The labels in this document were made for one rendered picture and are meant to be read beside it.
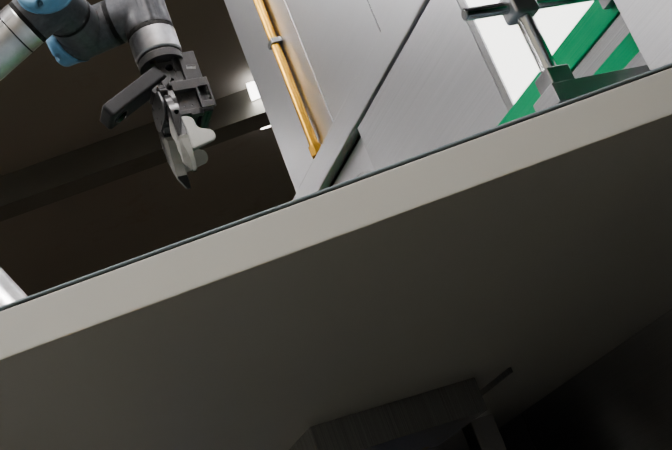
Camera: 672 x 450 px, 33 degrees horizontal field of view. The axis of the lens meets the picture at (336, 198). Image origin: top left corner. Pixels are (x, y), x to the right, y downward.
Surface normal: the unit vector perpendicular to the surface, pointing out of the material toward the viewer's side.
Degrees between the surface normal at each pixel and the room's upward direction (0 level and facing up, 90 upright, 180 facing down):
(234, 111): 90
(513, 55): 90
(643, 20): 90
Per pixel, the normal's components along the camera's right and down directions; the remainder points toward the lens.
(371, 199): -0.07, -0.35
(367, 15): -0.90, 0.20
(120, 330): 0.34, 0.87
